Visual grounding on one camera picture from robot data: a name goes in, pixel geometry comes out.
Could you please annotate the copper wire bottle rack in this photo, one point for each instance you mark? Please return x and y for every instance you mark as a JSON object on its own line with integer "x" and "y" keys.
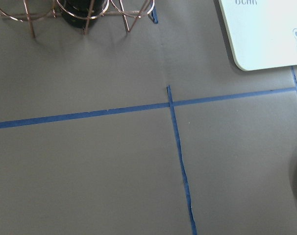
{"x": 113, "y": 8}

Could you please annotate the dark wine bottle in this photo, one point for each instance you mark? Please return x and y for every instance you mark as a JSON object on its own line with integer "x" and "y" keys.
{"x": 75, "y": 12}

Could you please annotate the white bear serving tray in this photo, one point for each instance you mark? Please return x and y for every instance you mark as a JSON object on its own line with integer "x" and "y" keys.
{"x": 262, "y": 33}

